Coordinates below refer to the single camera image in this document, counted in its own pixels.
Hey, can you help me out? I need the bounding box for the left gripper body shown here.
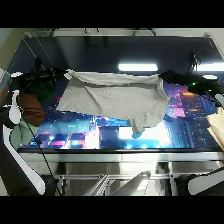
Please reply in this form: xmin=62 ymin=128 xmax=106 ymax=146
xmin=49 ymin=67 xmax=69 ymax=81

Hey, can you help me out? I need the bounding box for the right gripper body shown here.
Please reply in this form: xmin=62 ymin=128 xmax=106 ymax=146
xmin=158 ymin=69 xmax=182 ymax=85

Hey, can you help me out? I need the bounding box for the grey T-shirt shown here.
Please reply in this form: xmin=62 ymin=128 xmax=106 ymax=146
xmin=55 ymin=68 xmax=171 ymax=140

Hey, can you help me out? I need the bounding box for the dark green garment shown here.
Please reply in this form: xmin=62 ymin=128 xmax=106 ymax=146
xmin=25 ymin=79 xmax=57 ymax=102

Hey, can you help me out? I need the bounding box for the beige garment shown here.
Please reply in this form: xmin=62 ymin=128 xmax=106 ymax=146
xmin=205 ymin=106 xmax=224 ymax=151

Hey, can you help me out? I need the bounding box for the pale green garment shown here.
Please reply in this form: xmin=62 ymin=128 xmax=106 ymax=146
xmin=9 ymin=119 xmax=40 ymax=151

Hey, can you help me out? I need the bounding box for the black cable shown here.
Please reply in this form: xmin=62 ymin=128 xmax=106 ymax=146
xmin=23 ymin=119 xmax=63 ymax=197

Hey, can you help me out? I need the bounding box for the silver frame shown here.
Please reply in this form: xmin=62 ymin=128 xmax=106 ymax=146
xmin=16 ymin=27 xmax=224 ymax=197

